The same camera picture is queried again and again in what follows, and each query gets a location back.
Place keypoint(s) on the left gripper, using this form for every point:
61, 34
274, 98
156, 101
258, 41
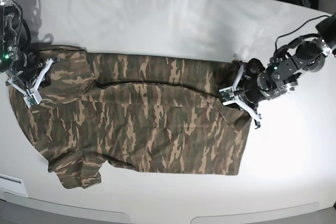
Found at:
256, 89

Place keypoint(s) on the camouflage T-shirt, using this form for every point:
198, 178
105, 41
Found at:
143, 113

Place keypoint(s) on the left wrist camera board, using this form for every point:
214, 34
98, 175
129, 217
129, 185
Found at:
227, 96

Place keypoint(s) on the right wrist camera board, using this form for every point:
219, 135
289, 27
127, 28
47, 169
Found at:
32, 99

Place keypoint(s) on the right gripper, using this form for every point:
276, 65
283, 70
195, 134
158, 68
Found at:
28, 71

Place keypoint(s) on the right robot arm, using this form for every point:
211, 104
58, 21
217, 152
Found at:
15, 34

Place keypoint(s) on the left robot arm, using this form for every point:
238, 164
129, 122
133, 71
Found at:
306, 53

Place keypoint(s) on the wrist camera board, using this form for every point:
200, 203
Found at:
32, 99
227, 96

